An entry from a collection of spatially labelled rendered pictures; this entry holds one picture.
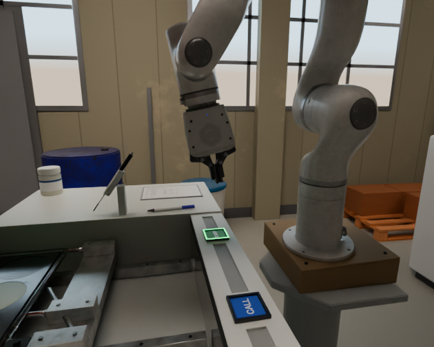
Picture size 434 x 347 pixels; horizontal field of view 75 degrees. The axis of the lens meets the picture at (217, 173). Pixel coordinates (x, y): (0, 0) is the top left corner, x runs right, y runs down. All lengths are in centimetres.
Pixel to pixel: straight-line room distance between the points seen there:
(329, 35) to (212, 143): 35
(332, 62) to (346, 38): 6
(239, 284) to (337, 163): 37
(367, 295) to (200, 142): 55
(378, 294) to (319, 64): 57
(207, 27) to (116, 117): 262
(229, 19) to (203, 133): 22
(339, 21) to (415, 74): 354
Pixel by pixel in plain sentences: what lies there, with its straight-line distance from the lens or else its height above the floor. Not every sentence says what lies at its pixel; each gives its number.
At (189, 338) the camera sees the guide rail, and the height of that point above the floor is 85.
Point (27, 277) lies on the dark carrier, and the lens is 78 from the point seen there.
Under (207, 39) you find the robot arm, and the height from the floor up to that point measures 137.
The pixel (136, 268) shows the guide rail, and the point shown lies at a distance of 82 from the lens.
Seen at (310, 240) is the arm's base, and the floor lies 92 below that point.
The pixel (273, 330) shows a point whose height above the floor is 96.
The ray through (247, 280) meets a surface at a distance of 55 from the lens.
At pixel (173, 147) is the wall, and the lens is 309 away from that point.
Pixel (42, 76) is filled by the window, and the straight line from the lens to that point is 326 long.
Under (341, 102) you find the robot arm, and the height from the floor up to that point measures 127.
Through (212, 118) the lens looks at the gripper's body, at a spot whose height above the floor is 124.
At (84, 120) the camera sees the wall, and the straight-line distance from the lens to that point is 317.
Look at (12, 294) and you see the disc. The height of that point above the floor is 90.
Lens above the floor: 126
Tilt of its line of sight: 13 degrees down
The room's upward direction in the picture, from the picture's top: straight up
